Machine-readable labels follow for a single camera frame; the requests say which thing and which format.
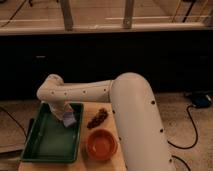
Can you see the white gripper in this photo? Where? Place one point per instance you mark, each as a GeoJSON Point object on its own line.
{"type": "Point", "coordinates": [58, 109]}

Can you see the blue grey sponge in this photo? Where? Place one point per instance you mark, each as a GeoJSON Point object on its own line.
{"type": "Point", "coordinates": [68, 119]}

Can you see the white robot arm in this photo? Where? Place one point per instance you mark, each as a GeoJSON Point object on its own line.
{"type": "Point", "coordinates": [137, 118]}

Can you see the green plastic tray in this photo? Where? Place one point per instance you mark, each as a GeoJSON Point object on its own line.
{"type": "Point", "coordinates": [49, 141]}

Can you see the dark grape bunch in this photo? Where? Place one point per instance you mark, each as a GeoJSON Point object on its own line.
{"type": "Point", "coordinates": [98, 119]}

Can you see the orange bowl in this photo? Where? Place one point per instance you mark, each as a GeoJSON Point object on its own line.
{"type": "Point", "coordinates": [101, 145]}

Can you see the wooden table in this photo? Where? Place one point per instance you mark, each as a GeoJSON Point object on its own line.
{"type": "Point", "coordinates": [108, 124]}

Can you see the black power adapter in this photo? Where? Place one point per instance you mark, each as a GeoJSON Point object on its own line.
{"type": "Point", "coordinates": [201, 100]}

